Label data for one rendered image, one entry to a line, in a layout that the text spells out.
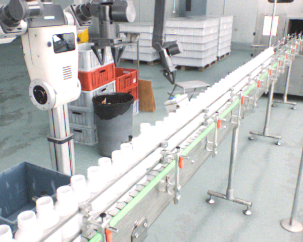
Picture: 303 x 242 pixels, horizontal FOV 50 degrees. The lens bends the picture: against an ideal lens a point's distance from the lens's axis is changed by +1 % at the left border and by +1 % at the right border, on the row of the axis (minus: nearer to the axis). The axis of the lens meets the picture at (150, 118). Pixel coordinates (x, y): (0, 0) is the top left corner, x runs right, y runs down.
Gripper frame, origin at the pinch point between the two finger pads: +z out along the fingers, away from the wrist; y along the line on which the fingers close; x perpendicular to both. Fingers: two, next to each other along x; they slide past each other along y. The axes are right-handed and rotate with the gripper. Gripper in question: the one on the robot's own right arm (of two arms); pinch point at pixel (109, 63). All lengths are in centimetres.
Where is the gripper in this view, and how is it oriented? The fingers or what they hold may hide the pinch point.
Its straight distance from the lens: 117.4
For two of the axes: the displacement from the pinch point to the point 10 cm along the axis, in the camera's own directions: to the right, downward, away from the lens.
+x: 4.8, -3.1, 8.2
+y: 8.8, 1.6, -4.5
